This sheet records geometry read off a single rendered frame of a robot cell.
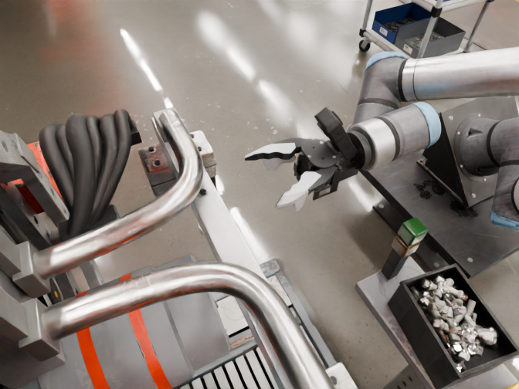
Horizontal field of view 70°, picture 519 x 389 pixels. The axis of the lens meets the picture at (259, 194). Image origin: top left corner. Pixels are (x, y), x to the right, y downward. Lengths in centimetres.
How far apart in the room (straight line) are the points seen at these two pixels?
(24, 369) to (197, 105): 187
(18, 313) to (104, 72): 231
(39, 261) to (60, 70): 238
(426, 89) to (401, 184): 60
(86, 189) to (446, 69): 68
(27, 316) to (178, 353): 16
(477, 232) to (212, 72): 171
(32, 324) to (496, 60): 78
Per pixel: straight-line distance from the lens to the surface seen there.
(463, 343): 86
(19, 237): 72
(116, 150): 41
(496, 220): 124
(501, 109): 155
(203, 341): 43
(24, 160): 55
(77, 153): 41
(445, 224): 135
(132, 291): 32
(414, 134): 74
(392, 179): 141
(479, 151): 136
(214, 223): 38
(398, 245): 87
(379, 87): 88
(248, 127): 199
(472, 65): 83
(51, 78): 266
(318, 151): 66
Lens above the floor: 129
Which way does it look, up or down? 51 degrees down
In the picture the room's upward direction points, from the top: straight up
